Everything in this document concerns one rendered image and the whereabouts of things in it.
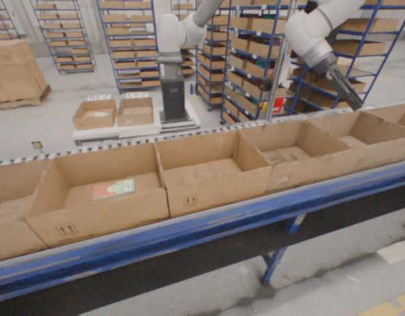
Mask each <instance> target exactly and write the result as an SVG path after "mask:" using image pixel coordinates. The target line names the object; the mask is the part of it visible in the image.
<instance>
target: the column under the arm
mask: <svg viewBox="0 0 405 316"><path fill-rule="evenodd" d="M160 84H161V95H162V102H163V111H159V116H160V121H161V124H169V123H176V122H188V121H192V119H191V118H190V115H189V114H188V111H187V109H186V107H185V90H184V79H183V77H182V76H181V75H178V78H177V79H174V80H167V79H165V76H160Z"/></svg>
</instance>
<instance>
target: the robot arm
mask: <svg viewBox="0 0 405 316"><path fill-rule="evenodd" d="M224 1H225V0H203V2H202V3H201V5H200V6H199V8H198V9H197V11H196V12H195V13H191V14H190V15H189V16H187V17H186V18H185V19H184V20H183V21H182V22H179V21H178V18H177V17H176V16H175V15H174V14H161V15H160V17H159V18H158V21H157V44H158V48H159V53H158V54H154V55H152V58H153V59H156V60H157V62H167V61H178V62H181V61H182V59H181V58H182V55H181V54H180V47H182V46H192V45H197V44H199V43H201V42H202V41H203V40H204V39H205V37H206V33H207V31H206V29H207V25H206V24H207V23H208V22H209V20H210V19H211V17H212V16H213V15H214V14H215V12H216V11H217V10H218V8H219V7H220V6H221V5H222V4H223V2H224ZM366 1H367V0H317V4H318V8H316V10H314V11H313V12H312V13H310V14H309V15H307V14H306V13H303V12H296V13H294V14H293V15H292V16H291V17H290V18H289V19H288V20H287V22H286V24H285V25H284V29H283V30H284V34H285V36H286V39H287V41H288V43H289V45H290V46H291V48H292V49H293V50H294V51H295V52H296V53H297V54H298V55H299V56H301V57H302V58H303V60H305V62H306V63H307V65H308V66H309V67H310V68H311V67H313V66H314V67H313V69H314V70H315V71H316V73H318V74H321V73H322V72H324V73H325V75H326V76H325V79H326V80H327V81H328V82H329V83H330V85H332V87H333V88H334V89H335V91H336V92H337V93H338V94H339V96H340V98H341V99H342V98H343V99H344V100H345V102H346V103H347V104H348V105H349V107H350V108H351V109H352V110H353V111H357V110H358V109H360V108H362V105H363V104H365V103H364V101H363V100H362V99H361V97H360V96H359V95H358V94H357V93H356V91H355V90H354V89H356V88H355V87H354V88H353V86H352V85H351V84H350V82H349V81H348V80H347V79H346V78H345V76H344V75H343V74H342V72H341V71H340V69H338V68H335V67H334V66H333V65H334V64H335V63H336V62H337V58H336V57H335V56H334V55H333V54H332V53H331V52H332V48H331V47H330V46H329V44H328V43H327V42H326V40H324V37H325V36H326V35H327V34H328V33H329V32H330V31H332V30H333V29H334V28H336V27H337V26H339V25H340V24H342V23H343V22H344V21H345V20H347V19H348V18H349V17H350V16H352V15H353V14H354V13H355V12H356V11H357V10H358V9H359V8H360V7H361V6H362V5H363V4H364V3H365V2H366ZM330 53H331V54H330Z"/></svg>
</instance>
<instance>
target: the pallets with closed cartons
mask: <svg viewBox="0 0 405 316"><path fill-rule="evenodd" d="M350 63H351V61H345V60H342V59H341V60H339V59H338V62H337V64H338V65H343V66H348V67H349V66H350ZM359 65H360V63H354V65H353V67H352V68H356V69H358V67H359ZM50 92H51V87H50V85H49V84H47V83H46V81H45V78H44V77H43V74H42V72H41V70H40V67H39V64H38V62H37V60H36V59H35V58H34V57H33V54H32V52H31V50H30V48H29V46H28V43H27V41H26V40H25V39H21V40H6V41H0V109H1V110H7V109H10V108H11V109H16V108H18V107H19V105H27V104H31V105H32V106H33V107H35V106H40V105H42V104H43V102H44V101H45V99H46V98H47V96H48V95H49V93H50ZM29 98H30V99H29ZM18 99H19V100H18ZM28 99H29V100H28ZM16 100H18V101H16ZM7 101H9V102H7Z"/></svg>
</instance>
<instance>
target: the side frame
mask: <svg viewBox="0 0 405 316"><path fill-rule="evenodd" d="M403 185H405V165H403V166H400V167H395V168H392V169H388V170H385V171H380V172H375V173H372V174H367V175H364V176H360V177H357V178H352V179H349V180H344V181H341V182H336V183H333V184H329V185H326V186H321V187H318V188H313V189H310V190H305V191H302V192H298V193H295V194H290V195H287V196H282V197H277V198H274V199H270V200H267V201H262V202H259V203H254V204H251V205H246V206H243V207H239V208H236V209H231V210H228V211H223V212H220V213H215V214H212V215H208V216H204V217H200V218H197V219H192V220H189V221H184V222H181V223H176V224H172V225H169V226H164V227H161V228H156V229H153V230H149V231H145V232H141V233H137V234H133V235H130V236H125V237H122V238H117V239H114V240H110V241H106V242H102V243H98V244H94V245H90V246H86V247H83V248H78V249H75V250H70V251H66V252H63V253H58V254H55V255H50V256H47V257H42V258H39V259H35V260H31V261H27V262H24V263H19V264H16V265H11V266H8V267H3V268H0V301H3V300H7V299H10V298H14V297H17V296H21V295H24V294H28V293H30V292H35V291H38V290H42V289H44V288H49V287H52V286H56V285H58V284H62V283H66V282H69V281H72V280H76V279H79V278H83V277H87V276H90V275H94V274H97V273H101V272H104V271H108V270H111V269H115V268H117V267H122V266H125V265H129V264H131V263H135V262H139V261H143V260H145V259H149V258H152V257H156V256H159V255H163V254H166V253H170V252H173V251H177V250H181V249H184V248H188V247H190V246H195V245H198V244H202V243H204V242H208V241H212V240H216V239H218V238H222V237H225V236H229V235H232V234H236V233H239V232H243V231H246V230H250V229H253V228H257V227H259V226H263V225H267V224H271V223H275V222H277V221H281V220H285V219H289V218H291V217H295V216H298V215H302V214H305V213H309V212H312V211H316V210H319V209H323V208H326V207H330V206H333V205H336V204H340V203H344V202H346V201H350V200H353V199H358V198H362V197H364V196H368V195H371V194H375V193H378V192H382V191H385V190H389V189H392V188H396V187H399V186H403ZM307 201H308V202H307ZM295 205H296V206H295ZM282 208H283V209H282ZM268 212H270V213H268ZM255 216H256V217H255ZM240 220H241V221H240ZM227 223H228V224H227ZM225 224H227V225H225ZM210 228H212V229H210ZM194 232H196V233H195V234H194ZM179 236H180V238H177V237H179ZM161 241H163V242H161ZM160 242H161V243H160ZM142 246H145V247H144V248H142ZM123 251H126V252H125V253H123ZM103 257H106V258H103ZM84 262H85V264H83V263H84ZM62 268H64V269H63V270H62ZM40 274H41V276H38V275H40ZM14 281H18V282H14Z"/></svg>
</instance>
